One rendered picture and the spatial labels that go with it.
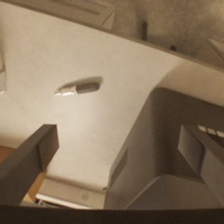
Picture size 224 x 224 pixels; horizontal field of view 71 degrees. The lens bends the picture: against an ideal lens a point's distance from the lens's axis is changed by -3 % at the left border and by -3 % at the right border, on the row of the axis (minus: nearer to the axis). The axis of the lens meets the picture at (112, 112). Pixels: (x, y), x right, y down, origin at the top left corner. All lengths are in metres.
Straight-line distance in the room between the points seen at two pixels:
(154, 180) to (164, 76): 0.25
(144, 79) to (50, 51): 0.24
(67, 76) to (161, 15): 0.96
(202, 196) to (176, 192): 0.04
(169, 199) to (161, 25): 1.18
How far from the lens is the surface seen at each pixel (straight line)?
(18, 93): 0.59
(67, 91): 0.46
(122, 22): 1.30
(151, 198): 0.31
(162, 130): 0.31
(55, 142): 0.16
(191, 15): 1.33
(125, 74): 0.42
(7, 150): 0.88
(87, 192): 1.00
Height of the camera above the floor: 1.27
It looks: 48 degrees down
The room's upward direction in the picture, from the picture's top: 167 degrees counter-clockwise
